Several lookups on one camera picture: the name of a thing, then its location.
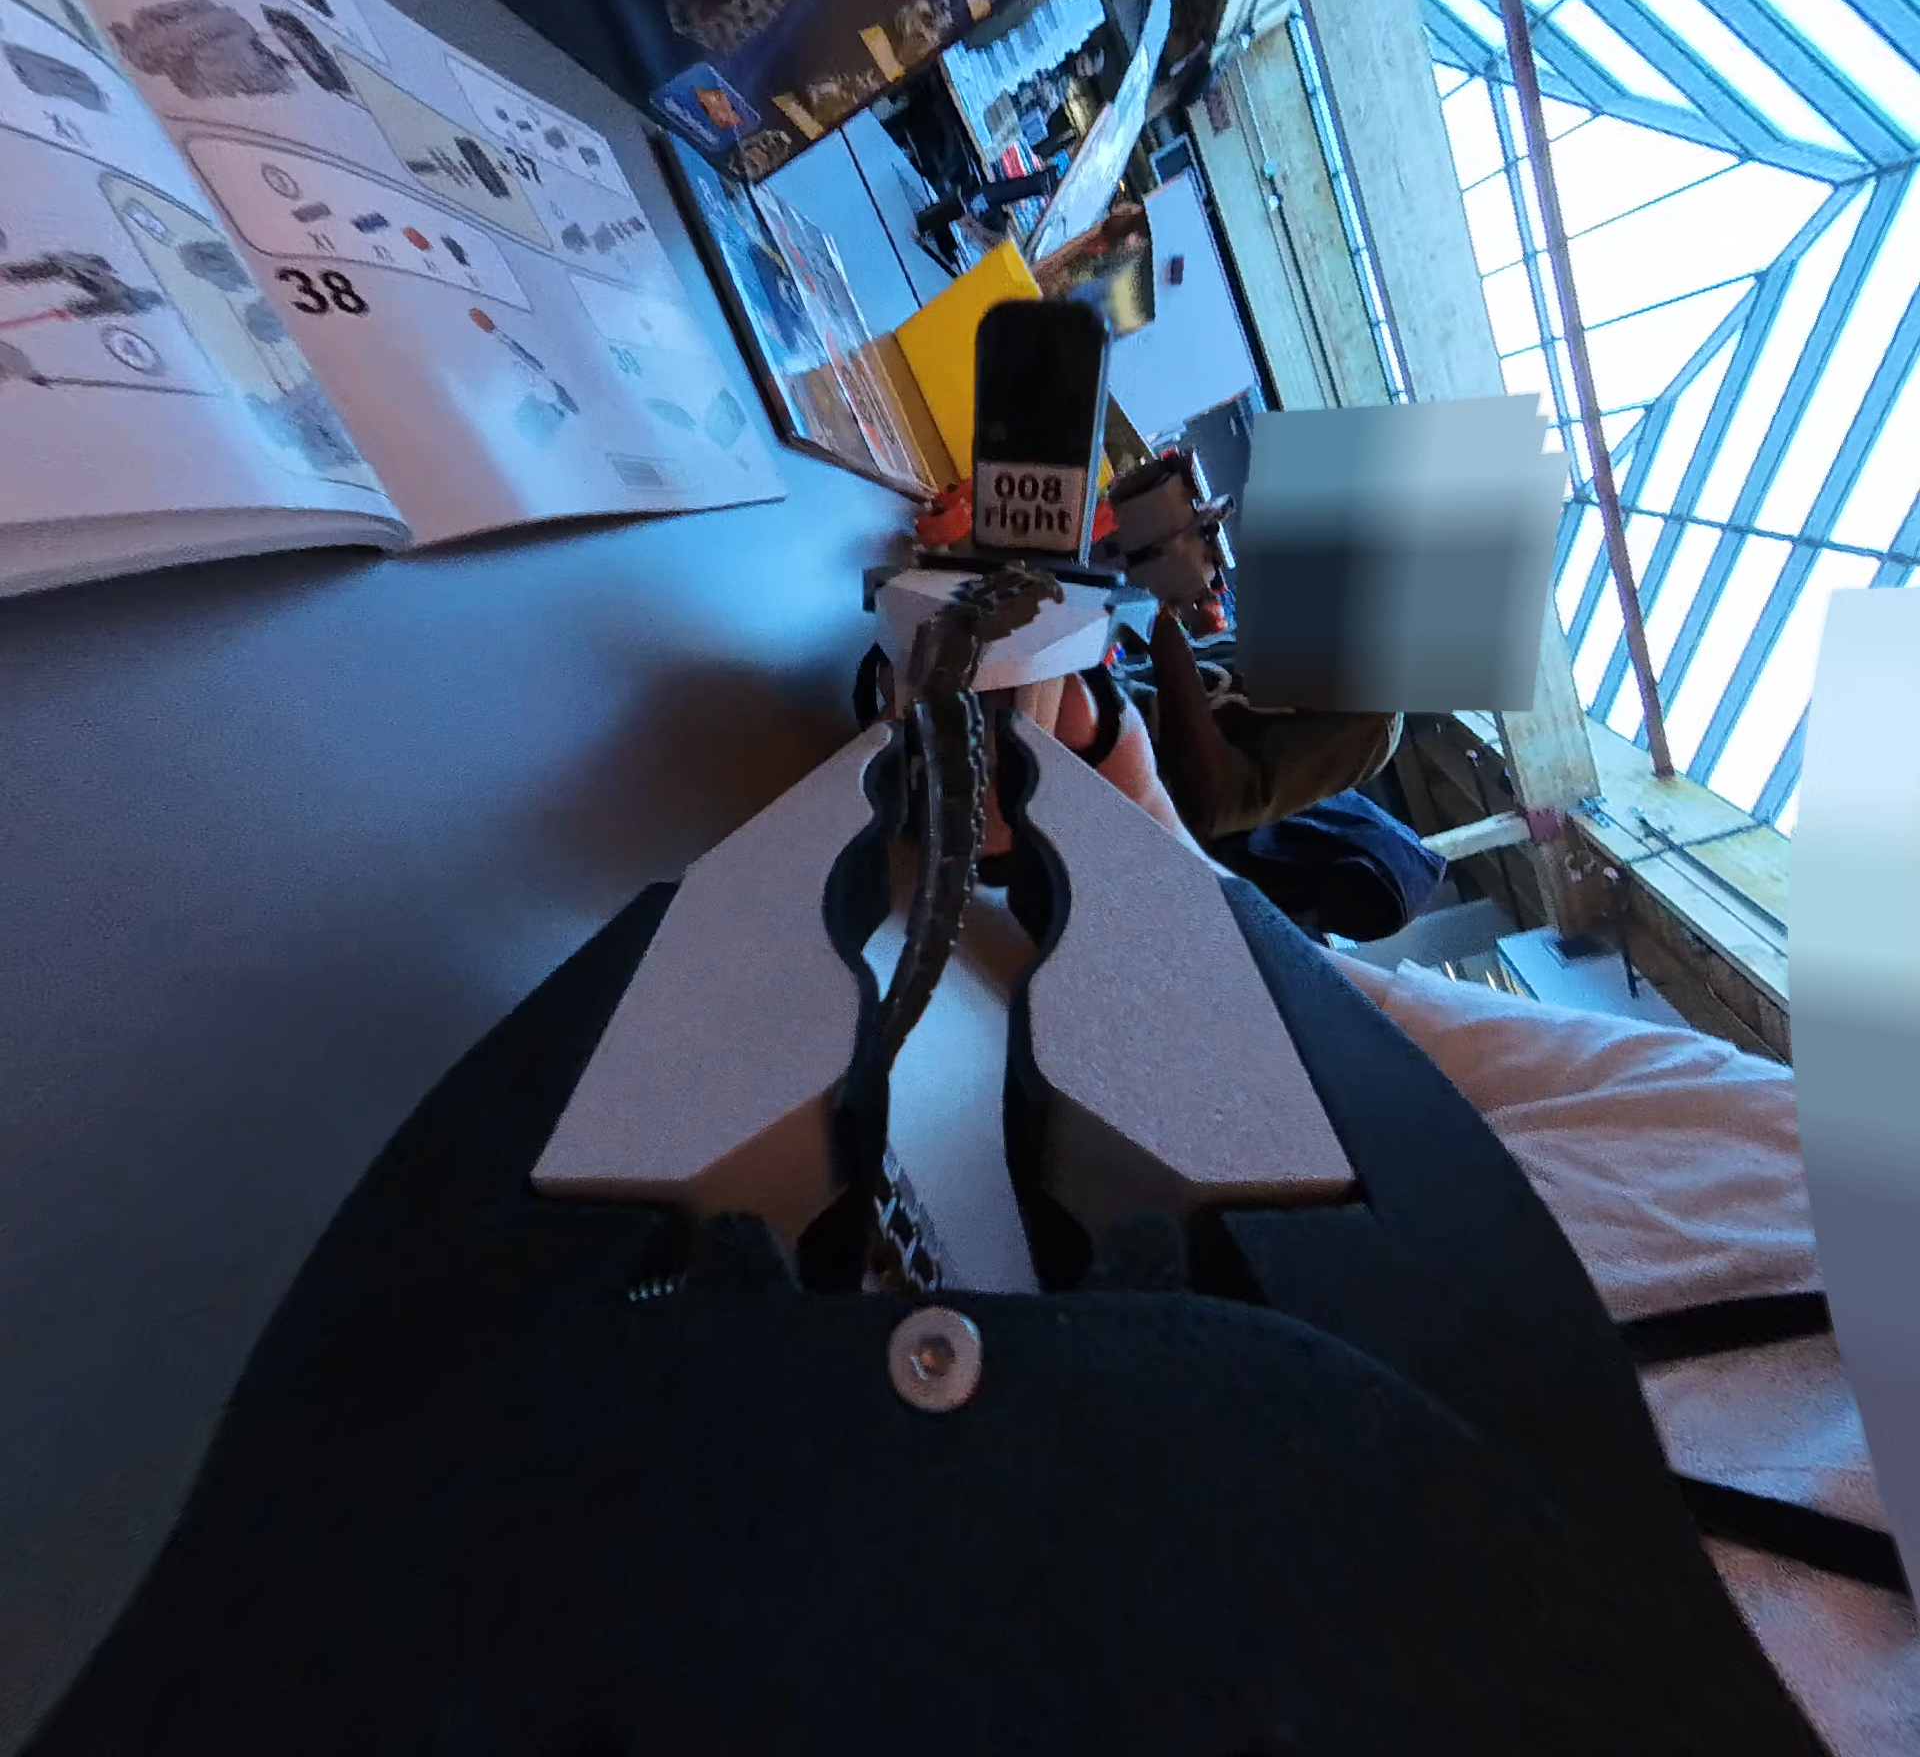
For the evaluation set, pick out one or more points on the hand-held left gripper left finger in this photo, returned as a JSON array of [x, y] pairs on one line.
[[705, 1022]]

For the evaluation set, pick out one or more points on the yellow plastic bin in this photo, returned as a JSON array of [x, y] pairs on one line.
[[945, 347]]

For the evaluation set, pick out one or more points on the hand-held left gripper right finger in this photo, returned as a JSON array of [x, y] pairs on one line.
[[1184, 1037]]

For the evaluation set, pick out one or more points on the open instruction booklet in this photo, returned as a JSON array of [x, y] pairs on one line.
[[302, 288]]

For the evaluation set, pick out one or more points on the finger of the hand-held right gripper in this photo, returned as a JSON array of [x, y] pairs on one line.
[[904, 625], [1066, 640]]

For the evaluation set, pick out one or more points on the white board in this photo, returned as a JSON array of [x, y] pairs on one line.
[[1208, 303]]

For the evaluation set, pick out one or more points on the flat blue printed box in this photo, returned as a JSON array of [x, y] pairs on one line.
[[795, 288]]

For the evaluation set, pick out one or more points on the grey desk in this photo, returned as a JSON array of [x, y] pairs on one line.
[[376, 811]]

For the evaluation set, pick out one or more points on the person's pale shirt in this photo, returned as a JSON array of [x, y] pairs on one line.
[[1620, 1128]]

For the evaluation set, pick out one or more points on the person's right hand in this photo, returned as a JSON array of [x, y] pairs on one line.
[[1067, 707]]

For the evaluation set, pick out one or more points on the grey orange toy robot model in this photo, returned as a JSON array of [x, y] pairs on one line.
[[1163, 519]]

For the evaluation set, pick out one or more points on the wooden post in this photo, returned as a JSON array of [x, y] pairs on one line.
[[1381, 139]]

